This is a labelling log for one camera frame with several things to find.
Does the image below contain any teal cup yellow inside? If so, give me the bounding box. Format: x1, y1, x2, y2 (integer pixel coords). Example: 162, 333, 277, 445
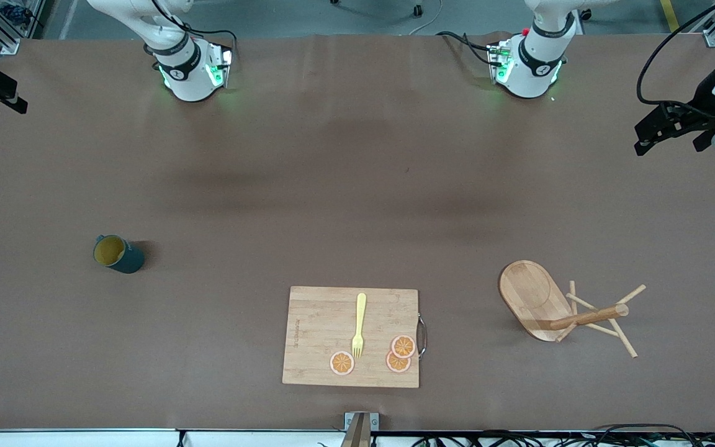
93, 234, 146, 274

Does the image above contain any wooden cup rack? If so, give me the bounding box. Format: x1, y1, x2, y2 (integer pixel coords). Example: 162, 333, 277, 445
498, 260, 647, 359

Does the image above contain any yellow plastic fork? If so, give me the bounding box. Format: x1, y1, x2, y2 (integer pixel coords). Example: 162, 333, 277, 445
351, 292, 368, 359

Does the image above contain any wooden cutting board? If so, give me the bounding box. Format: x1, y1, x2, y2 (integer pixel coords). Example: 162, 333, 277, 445
282, 286, 428, 389

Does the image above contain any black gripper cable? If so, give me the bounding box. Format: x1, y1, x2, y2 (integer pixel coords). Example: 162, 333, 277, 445
636, 0, 715, 119

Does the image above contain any black arm base cable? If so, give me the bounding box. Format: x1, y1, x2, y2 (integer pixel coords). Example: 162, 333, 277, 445
437, 31, 496, 66
150, 0, 238, 63

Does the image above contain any white floor cable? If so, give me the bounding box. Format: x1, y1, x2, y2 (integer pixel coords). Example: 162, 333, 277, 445
408, 0, 444, 36

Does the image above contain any black cable loop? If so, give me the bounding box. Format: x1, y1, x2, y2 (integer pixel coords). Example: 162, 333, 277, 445
593, 424, 696, 447

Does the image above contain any black cable bundle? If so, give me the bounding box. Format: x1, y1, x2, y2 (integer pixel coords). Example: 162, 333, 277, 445
410, 431, 557, 447

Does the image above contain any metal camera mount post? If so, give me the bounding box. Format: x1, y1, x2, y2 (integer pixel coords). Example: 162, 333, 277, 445
340, 412, 380, 447

